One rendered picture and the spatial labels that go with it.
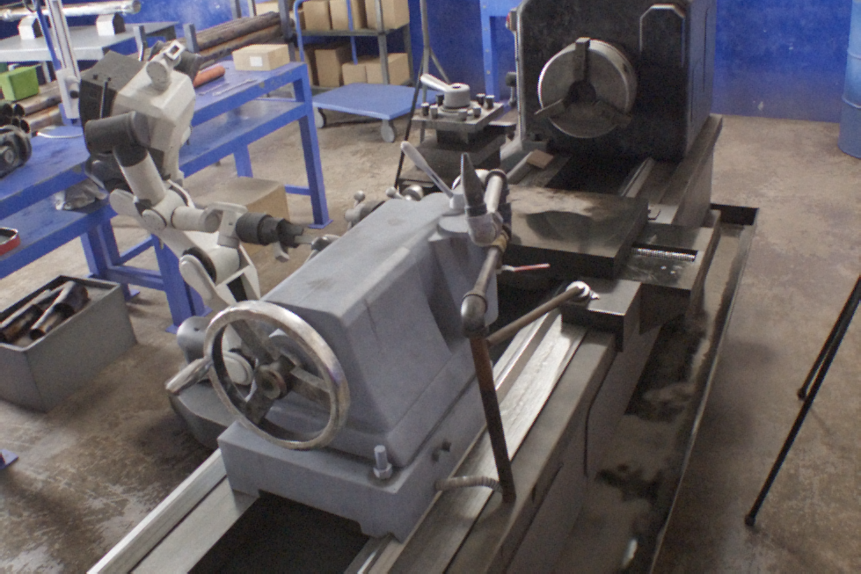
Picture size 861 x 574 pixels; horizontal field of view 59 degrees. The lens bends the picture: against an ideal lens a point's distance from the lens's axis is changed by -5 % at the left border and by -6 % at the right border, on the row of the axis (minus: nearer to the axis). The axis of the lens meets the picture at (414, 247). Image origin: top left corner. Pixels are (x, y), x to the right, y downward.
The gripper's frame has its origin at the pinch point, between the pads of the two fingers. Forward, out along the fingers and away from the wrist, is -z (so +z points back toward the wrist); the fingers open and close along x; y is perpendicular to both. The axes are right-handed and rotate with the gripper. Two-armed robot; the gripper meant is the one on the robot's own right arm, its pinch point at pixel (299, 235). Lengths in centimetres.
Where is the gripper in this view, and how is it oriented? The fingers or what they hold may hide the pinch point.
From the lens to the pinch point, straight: 215.6
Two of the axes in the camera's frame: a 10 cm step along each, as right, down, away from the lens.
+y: 2.6, -9.3, 2.5
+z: -8.8, -1.2, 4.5
